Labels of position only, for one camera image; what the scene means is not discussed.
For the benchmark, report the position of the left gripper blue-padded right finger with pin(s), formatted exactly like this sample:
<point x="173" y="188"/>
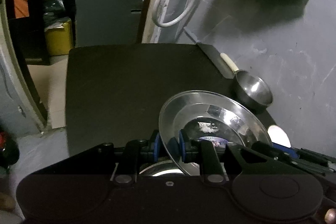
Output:
<point x="199" y="157"/>

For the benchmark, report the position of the yellow bucket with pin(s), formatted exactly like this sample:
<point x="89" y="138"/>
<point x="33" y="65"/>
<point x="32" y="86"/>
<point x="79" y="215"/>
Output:
<point x="59" y="37"/>

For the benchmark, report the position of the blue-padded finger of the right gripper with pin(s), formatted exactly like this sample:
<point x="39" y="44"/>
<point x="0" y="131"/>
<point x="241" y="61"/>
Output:
<point x="287" y="150"/>

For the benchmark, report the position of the black plastic bag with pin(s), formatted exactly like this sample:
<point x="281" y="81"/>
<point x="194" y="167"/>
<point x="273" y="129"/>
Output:
<point x="53" y="11"/>

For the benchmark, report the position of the black table mat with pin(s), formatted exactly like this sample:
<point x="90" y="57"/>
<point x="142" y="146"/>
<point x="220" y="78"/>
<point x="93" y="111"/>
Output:
<point x="114" y="93"/>

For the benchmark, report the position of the cleaver with grey handle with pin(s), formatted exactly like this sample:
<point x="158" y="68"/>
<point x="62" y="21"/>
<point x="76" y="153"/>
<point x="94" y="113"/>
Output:
<point x="212" y="53"/>

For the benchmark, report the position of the steel plate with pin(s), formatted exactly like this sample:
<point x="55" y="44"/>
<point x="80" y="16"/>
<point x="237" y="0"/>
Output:
<point x="203" y="115"/>
<point x="162" y="168"/>

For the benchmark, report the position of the dark grey cabinet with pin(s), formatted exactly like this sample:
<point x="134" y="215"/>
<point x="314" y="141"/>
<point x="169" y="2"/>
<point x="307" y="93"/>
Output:
<point x="107" y="22"/>

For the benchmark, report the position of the cream knife handle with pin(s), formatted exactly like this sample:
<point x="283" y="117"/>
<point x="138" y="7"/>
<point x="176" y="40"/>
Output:
<point x="229" y="62"/>

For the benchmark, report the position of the white ceramic bowl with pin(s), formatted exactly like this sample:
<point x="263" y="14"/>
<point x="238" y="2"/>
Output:
<point x="278" y="136"/>

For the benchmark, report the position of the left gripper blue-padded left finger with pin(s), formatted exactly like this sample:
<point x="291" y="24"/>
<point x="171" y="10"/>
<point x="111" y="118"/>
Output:
<point x="133" y="156"/>

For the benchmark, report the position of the white door frame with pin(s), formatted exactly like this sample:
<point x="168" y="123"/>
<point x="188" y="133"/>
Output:
<point x="17" y="70"/>

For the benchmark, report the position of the deep steel bowl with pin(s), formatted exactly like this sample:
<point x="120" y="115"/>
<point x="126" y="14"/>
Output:
<point x="251" y="91"/>

